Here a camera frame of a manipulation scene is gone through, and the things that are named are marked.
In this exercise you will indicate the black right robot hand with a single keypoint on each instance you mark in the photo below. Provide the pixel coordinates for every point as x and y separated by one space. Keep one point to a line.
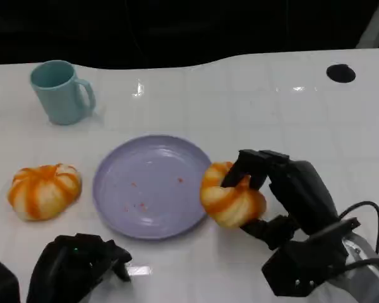
303 195

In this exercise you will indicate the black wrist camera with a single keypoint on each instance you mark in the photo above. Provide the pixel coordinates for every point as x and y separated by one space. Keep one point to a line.
303 268
0 282

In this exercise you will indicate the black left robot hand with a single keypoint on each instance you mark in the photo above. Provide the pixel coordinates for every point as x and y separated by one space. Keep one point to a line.
64 271

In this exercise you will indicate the pale green mug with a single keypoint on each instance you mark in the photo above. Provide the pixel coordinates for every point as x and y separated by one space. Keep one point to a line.
60 102

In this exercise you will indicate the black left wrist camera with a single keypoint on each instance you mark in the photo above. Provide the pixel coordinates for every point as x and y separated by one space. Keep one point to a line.
0 282

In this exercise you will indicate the grey furniture frame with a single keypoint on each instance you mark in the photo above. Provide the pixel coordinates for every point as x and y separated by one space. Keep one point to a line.
377 27

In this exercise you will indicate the lilac plate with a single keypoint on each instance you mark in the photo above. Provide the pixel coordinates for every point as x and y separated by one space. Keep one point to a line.
151 189

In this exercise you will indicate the orange and white bread roll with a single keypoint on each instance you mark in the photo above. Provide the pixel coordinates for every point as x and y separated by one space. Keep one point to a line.
230 205
44 192

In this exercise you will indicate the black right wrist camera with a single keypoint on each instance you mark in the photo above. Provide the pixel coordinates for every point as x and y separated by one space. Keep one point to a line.
303 268

